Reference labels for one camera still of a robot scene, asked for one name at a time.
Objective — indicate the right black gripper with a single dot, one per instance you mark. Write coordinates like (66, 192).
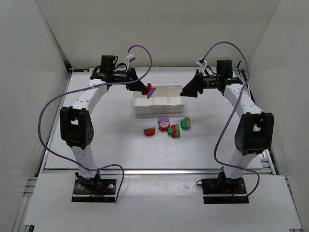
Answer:
(198, 82)

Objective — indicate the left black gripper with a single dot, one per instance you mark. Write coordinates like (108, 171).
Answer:
(132, 79)

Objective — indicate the purple lego plate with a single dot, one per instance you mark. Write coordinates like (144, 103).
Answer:
(150, 92)

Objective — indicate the red green watermelon lego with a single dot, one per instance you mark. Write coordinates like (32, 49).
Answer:
(149, 131)

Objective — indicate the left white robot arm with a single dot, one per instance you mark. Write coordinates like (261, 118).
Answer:
(76, 127)

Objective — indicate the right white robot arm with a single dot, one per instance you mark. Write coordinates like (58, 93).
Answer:
(253, 134)

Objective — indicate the white divided plastic container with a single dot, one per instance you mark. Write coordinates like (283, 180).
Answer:
(166, 99)

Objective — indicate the green purple round lego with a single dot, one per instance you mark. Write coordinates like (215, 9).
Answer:
(185, 123)

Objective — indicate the purple rounded lego brick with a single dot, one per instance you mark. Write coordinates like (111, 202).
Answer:
(163, 119)

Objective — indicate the green red lego stack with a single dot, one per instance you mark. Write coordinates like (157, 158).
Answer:
(174, 131)

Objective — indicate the red flower lego brick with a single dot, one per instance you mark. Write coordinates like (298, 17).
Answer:
(164, 126)

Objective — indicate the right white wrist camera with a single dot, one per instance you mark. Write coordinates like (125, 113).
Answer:
(201, 62)

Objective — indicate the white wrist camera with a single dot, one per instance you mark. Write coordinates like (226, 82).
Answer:
(130, 58)
(201, 62)

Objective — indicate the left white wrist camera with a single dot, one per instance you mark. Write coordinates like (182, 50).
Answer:
(130, 58)

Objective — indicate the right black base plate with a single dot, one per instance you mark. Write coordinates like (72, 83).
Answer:
(216, 191)

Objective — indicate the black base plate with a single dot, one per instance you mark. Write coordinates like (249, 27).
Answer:
(216, 191)
(101, 191)

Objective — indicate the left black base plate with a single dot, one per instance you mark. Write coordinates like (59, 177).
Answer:
(101, 191)

